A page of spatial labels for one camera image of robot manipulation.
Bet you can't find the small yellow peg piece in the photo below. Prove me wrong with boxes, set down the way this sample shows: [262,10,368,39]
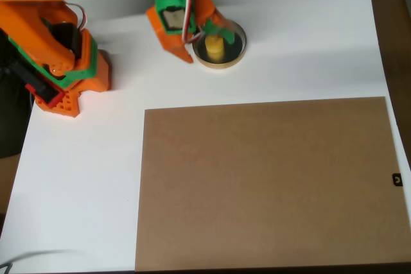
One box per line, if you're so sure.
[204,33,225,63]

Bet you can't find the round dish with dark bottom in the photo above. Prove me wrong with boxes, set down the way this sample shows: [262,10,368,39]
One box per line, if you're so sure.
[191,18,248,70]

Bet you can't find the large white base sheet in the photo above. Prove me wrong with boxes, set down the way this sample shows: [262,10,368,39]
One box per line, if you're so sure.
[0,0,411,274]

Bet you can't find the red and black clamp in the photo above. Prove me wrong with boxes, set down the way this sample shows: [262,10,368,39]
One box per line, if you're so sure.
[8,57,64,107]

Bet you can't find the brown cardboard sheet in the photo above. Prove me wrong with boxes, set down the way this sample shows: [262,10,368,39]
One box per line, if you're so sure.
[134,96,411,271]

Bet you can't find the white red servo cable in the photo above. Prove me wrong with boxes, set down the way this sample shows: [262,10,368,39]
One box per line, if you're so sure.
[179,0,206,44]

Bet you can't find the thin grey cable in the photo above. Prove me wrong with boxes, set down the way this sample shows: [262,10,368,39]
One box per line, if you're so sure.
[0,249,81,274]

